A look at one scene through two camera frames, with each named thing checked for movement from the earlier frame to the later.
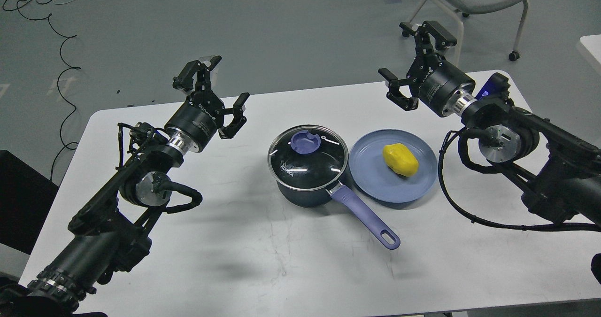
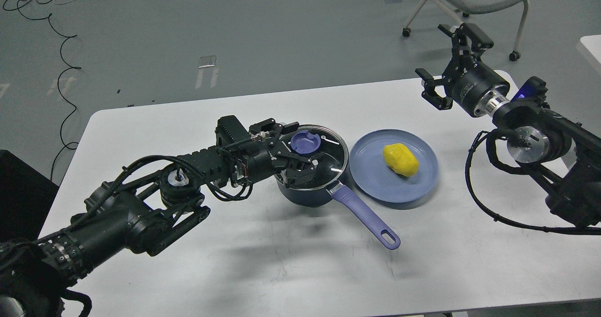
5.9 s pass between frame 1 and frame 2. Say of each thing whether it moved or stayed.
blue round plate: stayed
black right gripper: moved
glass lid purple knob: stayed
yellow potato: stayed
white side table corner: stayed
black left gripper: moved
